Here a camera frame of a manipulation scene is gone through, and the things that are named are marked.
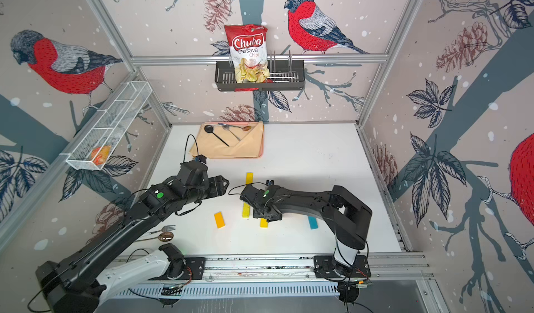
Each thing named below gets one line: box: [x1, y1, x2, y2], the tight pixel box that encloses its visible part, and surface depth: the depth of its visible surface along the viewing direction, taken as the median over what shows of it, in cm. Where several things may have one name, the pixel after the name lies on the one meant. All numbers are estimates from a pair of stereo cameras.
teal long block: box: [308, 215, 319, 230], surface depth 85 cm
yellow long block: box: [241, 202, 252, 219], surface depth 89 cm
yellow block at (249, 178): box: [245, 172, 254, 185], surface depth 101 cm
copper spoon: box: [135, 231, 175, 243], surface depth 83 cm
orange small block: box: [214, 211, 226, 229], surface depth 87 cm
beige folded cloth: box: [189, 121, 265, 159], surface depth 115 cm
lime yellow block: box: [259, 217, 270, 229], surface depth 85 cm
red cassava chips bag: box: [223, 23, 271, 84], surface depth 85 cm
